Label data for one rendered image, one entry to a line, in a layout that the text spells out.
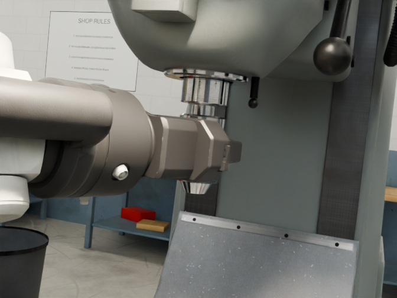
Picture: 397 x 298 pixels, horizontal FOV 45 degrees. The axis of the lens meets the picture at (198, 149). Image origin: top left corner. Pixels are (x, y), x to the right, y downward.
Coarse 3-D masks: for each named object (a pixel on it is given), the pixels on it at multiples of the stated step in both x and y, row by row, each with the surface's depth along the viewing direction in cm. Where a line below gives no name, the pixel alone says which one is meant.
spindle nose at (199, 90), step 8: (184, 80) 47; (192, 80) 46; (200, 80) 46; (208, 80) 46; (216, 80) 46; (224, 80) 47; (184, 88) 47; (192, 88) 46; (200, 88) 46; (208, 88) 46; (216, 88) 46; (224, 88) 47; (184, 96) 47; (192, 96) 46; (200, 96) 46; (208, 96) 46; (216, 96) 46; (224, 96) 47; (216, 104) 46; (224, 104) 47
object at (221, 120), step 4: (180, 116) 47; (184, 116) 47; (188, 116) 46; (192, 116) 46; (196, 116) 46; (200, 116) 46; (204, 116) 46; (208, 116) 46; (212, 116) 46; (216, 116) 47; (212, 120) 46; (216, 120) 46; (220, 120) 47; (224, 120) 48; (220, 124) 47; (224, 124) 48
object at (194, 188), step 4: (184, 184) 48; (188, 184) 47; (192, 184) 47; (196, 184) 47; (200, 184) 47; (204, 184) 47; (208, 184) 48; (184, 188) 48; (188, 188) 48; (192, 188) 47; (196, 188) 47; (200, 188) 47; (204, 188) 48; (208, 188) 48; (188, 192) 48; (192, 192) 48; (196, 192) 48; (200, 192) 48; (204, 192) 48
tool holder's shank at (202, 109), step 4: (192, 104) 49; (196, 104) 47; (200, 104) 47; (204, 104) 47; (208, 104) 47; (192, 108) 48; (196, 108) 47; (200, 108) 47; (204, 108) 47; (208, 108) 47; (212, 108) 48; (192, 112) 48; (196, 112) 47; (200, 112) 47; (204, 112) 47; (208, 112) 47; (212, 112) 48
